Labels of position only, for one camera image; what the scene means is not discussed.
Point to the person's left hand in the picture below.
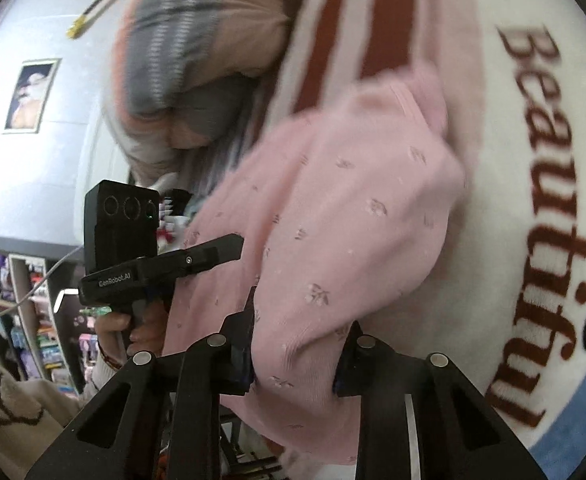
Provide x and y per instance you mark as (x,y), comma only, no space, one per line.
(148,330)

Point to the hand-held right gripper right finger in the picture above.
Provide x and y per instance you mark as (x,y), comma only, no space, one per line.
(348,370)

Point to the white bed headboard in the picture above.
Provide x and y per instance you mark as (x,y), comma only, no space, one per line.
(110,135)

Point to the striped dotted printed blanket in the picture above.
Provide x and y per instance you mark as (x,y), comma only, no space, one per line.
(523,110)

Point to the framed wall photo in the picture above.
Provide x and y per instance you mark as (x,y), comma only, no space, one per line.
(30,95)

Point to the pink dotted shirt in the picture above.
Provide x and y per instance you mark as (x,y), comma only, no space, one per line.
(333,220)

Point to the folded striped quilt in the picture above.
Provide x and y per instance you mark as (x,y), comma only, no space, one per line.
(183,35)

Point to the person's left forearm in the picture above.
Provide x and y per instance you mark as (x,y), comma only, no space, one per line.
(104,375)

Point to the black shelf unit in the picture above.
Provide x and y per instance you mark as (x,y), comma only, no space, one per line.
(28,320)

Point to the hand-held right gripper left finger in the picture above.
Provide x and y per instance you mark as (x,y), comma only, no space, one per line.
(245,370)

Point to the cream knit sweater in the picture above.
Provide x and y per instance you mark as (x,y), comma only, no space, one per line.
(13,410)

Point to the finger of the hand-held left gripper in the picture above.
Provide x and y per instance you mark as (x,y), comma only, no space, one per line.
(218,250)

